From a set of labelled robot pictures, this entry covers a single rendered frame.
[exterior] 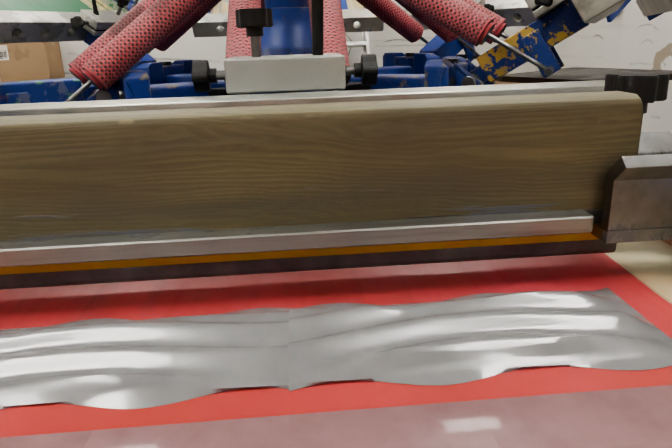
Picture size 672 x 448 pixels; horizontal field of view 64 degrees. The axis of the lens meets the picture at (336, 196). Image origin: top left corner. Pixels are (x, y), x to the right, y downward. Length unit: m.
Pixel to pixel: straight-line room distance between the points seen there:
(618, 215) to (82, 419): 0.29
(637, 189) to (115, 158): 0.29
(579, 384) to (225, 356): 0.15
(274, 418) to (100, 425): 0.07
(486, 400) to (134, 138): 0.21
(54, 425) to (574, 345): 0.22
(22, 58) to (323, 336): 4.22
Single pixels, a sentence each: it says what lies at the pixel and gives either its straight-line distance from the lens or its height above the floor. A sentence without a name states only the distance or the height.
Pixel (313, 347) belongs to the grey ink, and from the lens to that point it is 0.25.
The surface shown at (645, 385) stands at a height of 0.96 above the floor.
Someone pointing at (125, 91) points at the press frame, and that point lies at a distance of 0.95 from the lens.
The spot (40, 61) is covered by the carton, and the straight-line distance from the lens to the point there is 4.39.
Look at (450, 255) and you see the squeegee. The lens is 0.34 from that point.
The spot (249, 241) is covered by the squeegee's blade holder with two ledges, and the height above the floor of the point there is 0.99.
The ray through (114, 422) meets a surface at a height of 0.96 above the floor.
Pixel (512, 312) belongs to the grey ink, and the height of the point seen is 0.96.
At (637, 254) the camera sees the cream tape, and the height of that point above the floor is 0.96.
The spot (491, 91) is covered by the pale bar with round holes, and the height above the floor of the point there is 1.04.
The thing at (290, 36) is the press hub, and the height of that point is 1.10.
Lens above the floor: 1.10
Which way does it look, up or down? 17 degrees down
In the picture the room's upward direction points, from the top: 2 degrees counter-clockwise
